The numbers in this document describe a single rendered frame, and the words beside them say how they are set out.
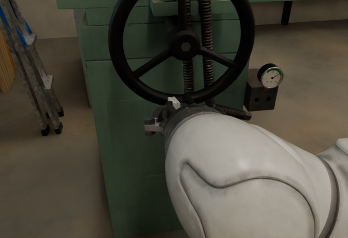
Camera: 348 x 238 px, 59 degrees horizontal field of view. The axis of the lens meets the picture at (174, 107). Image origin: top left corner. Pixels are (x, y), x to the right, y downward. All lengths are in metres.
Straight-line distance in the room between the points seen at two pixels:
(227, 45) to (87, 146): 1.06
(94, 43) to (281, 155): 0.63
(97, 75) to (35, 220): 0.76
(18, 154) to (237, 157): 1.59
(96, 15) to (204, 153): 0.59
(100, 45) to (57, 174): 0.90
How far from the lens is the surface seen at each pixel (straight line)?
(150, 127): 0.45
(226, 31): 0.82
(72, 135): 1.79
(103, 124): 0.90
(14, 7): 1.74
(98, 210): 1.36
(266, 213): 0.20
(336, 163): 0.32
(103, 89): 0.84
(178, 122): 0.34
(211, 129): 0.25
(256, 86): 0.88
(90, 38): 0.79
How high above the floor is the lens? 1.02
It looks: 32 degrees down
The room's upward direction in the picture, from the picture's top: straight up
